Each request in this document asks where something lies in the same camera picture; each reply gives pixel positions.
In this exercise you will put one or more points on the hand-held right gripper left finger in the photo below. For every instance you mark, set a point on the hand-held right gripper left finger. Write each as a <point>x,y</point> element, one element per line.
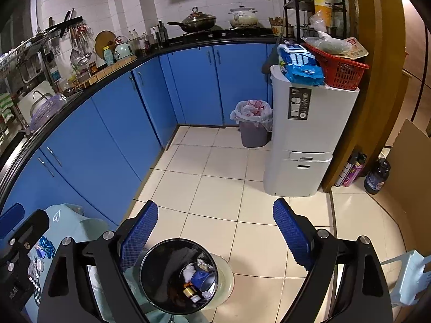
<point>139,235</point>

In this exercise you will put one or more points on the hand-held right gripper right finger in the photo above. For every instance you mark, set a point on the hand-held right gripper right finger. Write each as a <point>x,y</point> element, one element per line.
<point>293,232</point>

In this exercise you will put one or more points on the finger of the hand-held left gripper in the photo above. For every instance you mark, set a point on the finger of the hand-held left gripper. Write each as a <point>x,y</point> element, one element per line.
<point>33,223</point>
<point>11,218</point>

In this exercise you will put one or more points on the silver blister pack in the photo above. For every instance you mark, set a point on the silver blister pack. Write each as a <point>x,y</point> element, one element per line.
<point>32,271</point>

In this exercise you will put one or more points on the blue foil wrapper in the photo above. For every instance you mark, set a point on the blue foil wrapper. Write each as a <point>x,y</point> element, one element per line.
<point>45,247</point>

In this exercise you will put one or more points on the white round lid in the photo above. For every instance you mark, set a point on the white round lid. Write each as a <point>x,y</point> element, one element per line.
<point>40,265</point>

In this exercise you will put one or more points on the black round trash bin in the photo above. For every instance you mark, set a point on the black round trash bin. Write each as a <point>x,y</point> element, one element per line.
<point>165,262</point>

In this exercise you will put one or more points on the white tissue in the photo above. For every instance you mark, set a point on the white tissue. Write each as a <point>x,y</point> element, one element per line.
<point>189,272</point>

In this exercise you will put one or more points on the dark glass jar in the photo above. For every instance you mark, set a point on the dark glass jar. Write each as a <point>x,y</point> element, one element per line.
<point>190,292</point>

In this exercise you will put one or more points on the light blue printed tablecloth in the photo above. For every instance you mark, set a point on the light blue printed tablecloth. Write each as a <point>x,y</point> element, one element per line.
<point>77,228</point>

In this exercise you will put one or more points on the pale blue bowl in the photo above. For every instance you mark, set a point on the pale blue bowl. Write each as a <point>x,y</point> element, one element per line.
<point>94,277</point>

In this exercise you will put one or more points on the pink spray can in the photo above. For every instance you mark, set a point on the pink spray can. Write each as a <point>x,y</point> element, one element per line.
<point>355,175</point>

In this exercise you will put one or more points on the white tall storage cabinet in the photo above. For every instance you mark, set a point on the white tall storage cabinet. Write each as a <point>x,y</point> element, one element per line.
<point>309,141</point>

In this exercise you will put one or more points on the dark blue jar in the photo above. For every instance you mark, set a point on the dark blue jar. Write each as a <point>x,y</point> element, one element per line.
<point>377,178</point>

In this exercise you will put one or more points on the grey bin with plastic bag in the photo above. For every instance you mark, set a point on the grey bin with plastic bag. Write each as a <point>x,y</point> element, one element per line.
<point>252,134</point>

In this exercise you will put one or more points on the green striped towel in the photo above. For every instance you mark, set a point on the green striped towel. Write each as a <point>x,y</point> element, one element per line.
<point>6,107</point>

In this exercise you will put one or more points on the purple plastic colander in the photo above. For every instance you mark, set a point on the purple plastic colander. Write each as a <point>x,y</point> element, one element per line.
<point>47,111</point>

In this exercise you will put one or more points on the blue kitchen cabinets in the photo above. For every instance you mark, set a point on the blue kitchen cabinets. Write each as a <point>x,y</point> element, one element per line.
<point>101,124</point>

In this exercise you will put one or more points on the light blue plastic stool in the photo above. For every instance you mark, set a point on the light blue plastic stool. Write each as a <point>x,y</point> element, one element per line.
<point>409,276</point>

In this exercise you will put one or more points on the brown cardboard sheet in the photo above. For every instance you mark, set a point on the brown cardboard sheet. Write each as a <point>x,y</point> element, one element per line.
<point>410,161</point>

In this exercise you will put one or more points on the steel dish rack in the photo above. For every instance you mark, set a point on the steel dish rack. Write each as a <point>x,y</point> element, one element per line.
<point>30,60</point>

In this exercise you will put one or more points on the red plastic basket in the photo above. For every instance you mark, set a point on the red plastic basket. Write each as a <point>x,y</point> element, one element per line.
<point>340,72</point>

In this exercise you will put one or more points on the long wooden board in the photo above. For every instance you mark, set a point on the long wooden board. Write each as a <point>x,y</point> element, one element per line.
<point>107,70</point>

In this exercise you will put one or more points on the blue white plastic bag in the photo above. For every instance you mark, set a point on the blue white plastic bag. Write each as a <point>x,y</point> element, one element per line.
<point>299,64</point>

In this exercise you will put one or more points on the dark hanging bag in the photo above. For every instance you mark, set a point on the dark hanging bag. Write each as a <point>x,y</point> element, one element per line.
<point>269,64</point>

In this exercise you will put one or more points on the hanging metal ladles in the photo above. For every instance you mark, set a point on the hanging metal ladles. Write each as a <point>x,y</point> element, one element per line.
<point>79,53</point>

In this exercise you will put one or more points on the teal bottle with yellow cap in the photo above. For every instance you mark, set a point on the teal bottle with yellow cap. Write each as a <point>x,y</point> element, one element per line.
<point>108,57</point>

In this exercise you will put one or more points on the mint green kettle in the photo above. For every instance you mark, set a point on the mint green kettle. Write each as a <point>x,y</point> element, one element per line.
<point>122,51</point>

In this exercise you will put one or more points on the clear plastic bag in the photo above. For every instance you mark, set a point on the clear plastic bag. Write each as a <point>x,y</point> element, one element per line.
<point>328,43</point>

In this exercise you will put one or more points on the round wooden board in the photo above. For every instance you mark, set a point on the round wooden board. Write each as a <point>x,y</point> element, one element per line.
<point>102,38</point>

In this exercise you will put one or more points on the dark oil bottle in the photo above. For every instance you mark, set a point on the dark oil bottle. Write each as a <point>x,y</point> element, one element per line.
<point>162,35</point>

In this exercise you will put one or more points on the black knife rack bar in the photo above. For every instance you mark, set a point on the black knife rack bar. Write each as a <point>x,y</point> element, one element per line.
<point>64,23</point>

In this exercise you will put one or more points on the black gas stove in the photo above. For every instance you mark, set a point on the black gas stove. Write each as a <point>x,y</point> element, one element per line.
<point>229,33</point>

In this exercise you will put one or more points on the white patterned pot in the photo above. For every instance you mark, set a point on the white patterned pot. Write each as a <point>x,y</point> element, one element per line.
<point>244,18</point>

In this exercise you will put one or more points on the dark wok with glass lid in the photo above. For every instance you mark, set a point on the dark wok with glass lid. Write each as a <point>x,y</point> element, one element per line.
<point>198,22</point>

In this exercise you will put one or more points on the black metal shelf rack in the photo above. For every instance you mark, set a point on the black metal shelf rack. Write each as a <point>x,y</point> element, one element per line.
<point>299,6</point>

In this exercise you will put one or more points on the yellow spray bottle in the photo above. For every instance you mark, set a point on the yellow spray bottle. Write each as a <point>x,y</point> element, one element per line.
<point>323,3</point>

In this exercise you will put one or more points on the wooden door frame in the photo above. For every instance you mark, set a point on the wooden door frame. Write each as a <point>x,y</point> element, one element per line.
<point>377,74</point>

